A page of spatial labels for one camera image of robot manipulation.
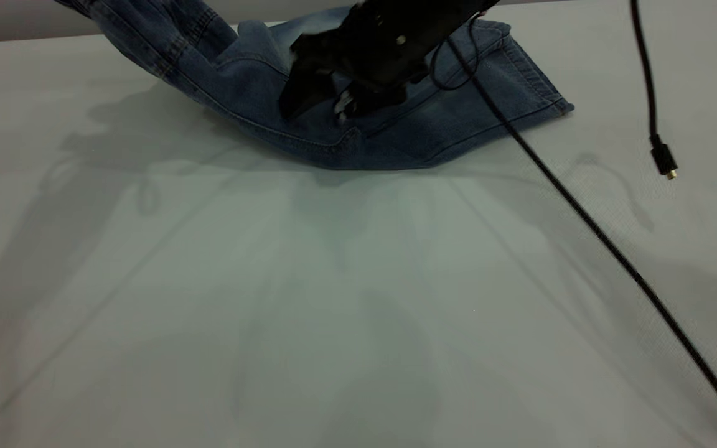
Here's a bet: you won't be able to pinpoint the black cable with plug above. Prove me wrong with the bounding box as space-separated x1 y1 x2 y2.
629 0 678 181

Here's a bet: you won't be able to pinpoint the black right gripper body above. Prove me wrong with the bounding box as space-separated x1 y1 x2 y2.
334 0 496 88

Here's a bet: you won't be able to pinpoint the blue denim shorts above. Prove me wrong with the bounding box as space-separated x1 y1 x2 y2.
54 0 575 171

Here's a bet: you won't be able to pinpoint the long black cable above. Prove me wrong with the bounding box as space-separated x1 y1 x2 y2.
428 12 717 446

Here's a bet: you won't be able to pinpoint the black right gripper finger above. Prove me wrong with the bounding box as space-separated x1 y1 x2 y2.
279 31 340 120
334 84 408 122

